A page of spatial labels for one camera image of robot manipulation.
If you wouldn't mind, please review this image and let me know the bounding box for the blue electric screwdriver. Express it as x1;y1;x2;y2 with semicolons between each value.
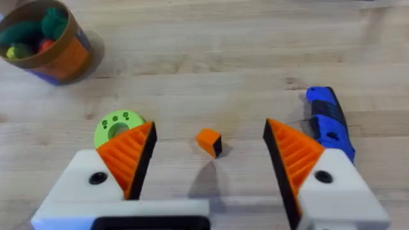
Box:
305;86;357;164

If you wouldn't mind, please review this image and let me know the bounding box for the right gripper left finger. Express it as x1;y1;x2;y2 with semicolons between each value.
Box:
44;120;158;203

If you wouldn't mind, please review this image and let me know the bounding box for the cardboard tub of toys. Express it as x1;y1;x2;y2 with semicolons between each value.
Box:
0;0;95;86

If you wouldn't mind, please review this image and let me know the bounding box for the green disc with holes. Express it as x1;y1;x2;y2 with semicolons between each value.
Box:
93;110;147;150

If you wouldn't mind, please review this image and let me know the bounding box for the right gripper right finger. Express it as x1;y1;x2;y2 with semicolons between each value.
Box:
262;118;391;230

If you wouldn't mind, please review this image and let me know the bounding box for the orange ribbed wedge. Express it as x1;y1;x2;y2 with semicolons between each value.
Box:
195;128;223;159

